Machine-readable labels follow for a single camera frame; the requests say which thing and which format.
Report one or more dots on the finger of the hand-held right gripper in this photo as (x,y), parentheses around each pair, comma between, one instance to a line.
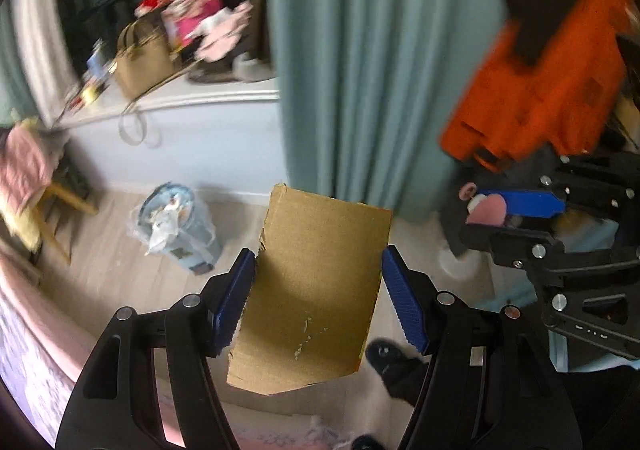
(535,204)
(520,245)

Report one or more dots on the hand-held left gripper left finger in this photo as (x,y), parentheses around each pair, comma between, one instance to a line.
(234,300)

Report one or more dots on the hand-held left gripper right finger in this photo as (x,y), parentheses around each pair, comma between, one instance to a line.
(405,300)

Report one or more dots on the pink round item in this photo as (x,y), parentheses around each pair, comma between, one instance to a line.
(487,210)

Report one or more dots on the light blue trash can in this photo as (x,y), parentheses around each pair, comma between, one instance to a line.
(185,240)

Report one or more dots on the brown cardboard piece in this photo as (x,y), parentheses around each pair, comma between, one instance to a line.
(315,280)

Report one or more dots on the orange jacket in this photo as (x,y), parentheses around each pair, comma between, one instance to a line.
(540,89)

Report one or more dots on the wooden chair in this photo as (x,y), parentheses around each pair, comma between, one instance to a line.
(65,200)

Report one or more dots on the yellow cloth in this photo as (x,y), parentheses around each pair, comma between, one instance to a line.
(30,230)

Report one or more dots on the grey shoe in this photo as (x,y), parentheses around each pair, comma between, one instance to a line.
(252,67)

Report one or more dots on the yellow tape roll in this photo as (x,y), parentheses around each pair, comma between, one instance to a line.
(91,93)

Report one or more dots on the tan handbag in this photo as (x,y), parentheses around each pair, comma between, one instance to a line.
(142,64)

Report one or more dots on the pile of pink clothes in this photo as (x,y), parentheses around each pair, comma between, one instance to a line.
(205,24)

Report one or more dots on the blue bottle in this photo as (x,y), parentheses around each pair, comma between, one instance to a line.
(95,59)

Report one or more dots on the narrow teal curtain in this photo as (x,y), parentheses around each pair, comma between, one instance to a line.
(10,74)

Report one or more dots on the white sheer curtain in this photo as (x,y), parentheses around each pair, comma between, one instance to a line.
(40,39)

